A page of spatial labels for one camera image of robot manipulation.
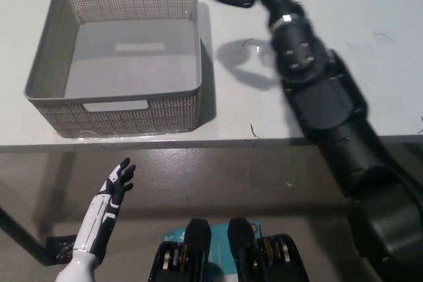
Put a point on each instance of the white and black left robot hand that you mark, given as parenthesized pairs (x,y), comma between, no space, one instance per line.
(109,206)

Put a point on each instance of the black table foot plate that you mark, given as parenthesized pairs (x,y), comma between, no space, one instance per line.
(61,249)

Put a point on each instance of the black metal table leg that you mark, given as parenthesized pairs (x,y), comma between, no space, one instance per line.
(23,234)

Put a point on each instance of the grey perforated plastic basket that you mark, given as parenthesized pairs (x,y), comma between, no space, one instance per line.
(132,118)

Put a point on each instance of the black and teal robot body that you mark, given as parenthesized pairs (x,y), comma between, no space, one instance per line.
(198,255)

